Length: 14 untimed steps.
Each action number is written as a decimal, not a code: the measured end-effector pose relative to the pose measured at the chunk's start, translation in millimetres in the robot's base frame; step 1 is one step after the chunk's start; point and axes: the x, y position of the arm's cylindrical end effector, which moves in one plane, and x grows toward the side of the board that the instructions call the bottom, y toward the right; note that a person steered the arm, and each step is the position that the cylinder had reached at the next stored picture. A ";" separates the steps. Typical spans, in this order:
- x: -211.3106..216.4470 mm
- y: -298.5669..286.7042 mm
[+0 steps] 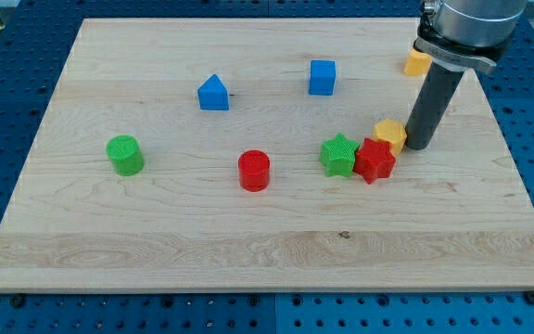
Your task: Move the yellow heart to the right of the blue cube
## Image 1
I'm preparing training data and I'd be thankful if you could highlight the blue triangle block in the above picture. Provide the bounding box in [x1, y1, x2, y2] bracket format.
[197, 74, 230, 110]

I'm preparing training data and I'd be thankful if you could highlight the yellow heart block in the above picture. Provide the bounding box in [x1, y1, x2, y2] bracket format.
[403, 47, 433, 76]

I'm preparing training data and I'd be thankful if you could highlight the blue cube block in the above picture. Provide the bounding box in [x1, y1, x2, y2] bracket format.
[309, 59, 337, 96]

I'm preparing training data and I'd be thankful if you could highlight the green star block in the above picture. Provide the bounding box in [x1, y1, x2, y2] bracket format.
[319, 133, 360, 177]

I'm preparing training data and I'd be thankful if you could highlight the light wooden board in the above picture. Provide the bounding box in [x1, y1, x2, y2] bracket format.
[0, 19, 534, 293]

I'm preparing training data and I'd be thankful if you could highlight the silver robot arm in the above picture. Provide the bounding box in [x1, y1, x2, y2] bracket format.
[413, 0, 527, 74]

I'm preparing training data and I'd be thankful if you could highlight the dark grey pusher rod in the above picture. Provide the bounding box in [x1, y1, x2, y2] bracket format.
[405, 63, 464, 150]

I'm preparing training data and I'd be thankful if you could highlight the red cylinder block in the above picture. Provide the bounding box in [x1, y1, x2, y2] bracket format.
[238, 149, 271, 192]

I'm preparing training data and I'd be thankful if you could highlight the red star block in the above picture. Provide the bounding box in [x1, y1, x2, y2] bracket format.
[353, 138, 396, 184]

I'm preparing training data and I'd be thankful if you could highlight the yellow hexagon block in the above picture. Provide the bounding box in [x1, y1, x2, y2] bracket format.
[373, 119, 407, 157]

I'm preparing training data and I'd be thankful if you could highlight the green cylinder block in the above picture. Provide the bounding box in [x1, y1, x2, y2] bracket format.
[106, 135, 145, 176]

